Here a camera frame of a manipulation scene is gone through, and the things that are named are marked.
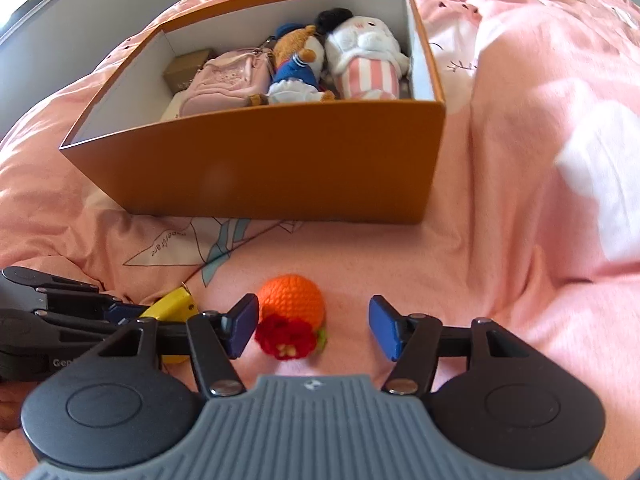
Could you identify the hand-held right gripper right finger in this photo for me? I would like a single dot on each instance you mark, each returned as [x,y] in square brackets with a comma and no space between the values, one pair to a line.
[385,327]

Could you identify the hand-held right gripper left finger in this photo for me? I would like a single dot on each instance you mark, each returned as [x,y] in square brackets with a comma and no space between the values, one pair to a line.
[242,327]

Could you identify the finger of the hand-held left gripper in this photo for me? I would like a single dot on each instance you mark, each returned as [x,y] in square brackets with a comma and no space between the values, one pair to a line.
[75,300]
[50,327]

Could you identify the orange crochet ball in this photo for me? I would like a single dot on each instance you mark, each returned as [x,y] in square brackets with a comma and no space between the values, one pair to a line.
[292,297]

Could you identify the orange cardboard box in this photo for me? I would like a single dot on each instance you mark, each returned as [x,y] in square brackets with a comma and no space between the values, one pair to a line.
[275,170]

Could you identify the long white box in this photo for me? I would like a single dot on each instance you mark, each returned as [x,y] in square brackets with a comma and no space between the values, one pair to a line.
[172,108]

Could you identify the small pink backpack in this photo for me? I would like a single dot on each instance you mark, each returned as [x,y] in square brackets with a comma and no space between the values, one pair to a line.
[225,80]

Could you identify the small brown cardboard box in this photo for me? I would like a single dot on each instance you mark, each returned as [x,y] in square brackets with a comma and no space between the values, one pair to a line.
[187,70]

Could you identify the brown bear plush blue outfit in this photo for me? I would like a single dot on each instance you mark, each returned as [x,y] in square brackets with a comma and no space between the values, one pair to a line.
[295,67]

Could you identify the white plush with striped hat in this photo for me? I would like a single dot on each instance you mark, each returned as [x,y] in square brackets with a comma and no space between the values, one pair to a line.
[365,45]

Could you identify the pink printed blanket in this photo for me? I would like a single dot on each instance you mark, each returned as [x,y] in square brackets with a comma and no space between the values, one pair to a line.
[500,160]

